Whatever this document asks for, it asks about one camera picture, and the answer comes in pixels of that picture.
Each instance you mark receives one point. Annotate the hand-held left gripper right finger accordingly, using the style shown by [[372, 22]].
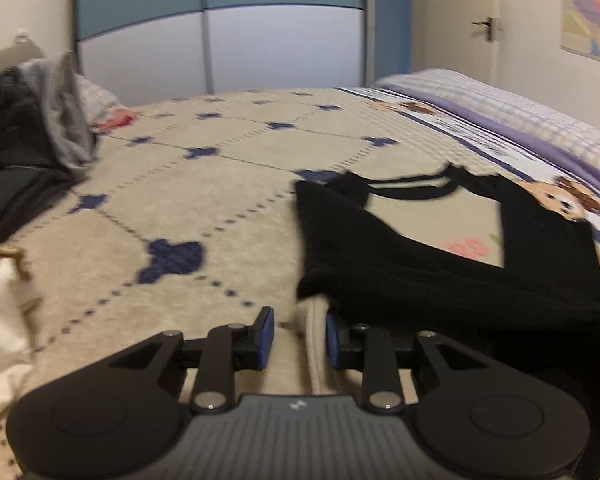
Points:
[[332, 340]]

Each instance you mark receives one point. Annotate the grey headboard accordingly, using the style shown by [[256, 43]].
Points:
[[15, 55]]

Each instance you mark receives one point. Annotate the dark folded jeans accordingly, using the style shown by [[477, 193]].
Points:
[[10, 120]]

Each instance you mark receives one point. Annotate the beige and black sweatshirt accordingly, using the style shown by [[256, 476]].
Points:
[[380, 250]]

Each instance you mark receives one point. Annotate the checked pillow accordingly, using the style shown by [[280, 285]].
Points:
[[100, 97]]

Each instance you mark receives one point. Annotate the printed bear blanket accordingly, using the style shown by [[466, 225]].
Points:
[[205, 200]]

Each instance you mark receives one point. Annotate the white and teal wardrobe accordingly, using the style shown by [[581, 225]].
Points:
[[230, 35]]

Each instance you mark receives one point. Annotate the grey folded garment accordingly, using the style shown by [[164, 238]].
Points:
[[65, 115]]

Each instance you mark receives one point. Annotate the cream door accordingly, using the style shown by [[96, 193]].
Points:
[[455, 10]]

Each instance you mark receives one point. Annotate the white cloth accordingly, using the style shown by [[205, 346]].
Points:
[[5, 335]]

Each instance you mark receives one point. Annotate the plaid pillow right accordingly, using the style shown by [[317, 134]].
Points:
[[505, 105]]

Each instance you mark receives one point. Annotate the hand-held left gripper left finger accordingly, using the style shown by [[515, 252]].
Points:
[[266, 340]]

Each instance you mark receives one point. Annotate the pink cloth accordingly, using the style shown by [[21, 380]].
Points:
[[115, 121]]

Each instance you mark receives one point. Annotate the dark folded cloth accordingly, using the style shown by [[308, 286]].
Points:
[[15, 195]]

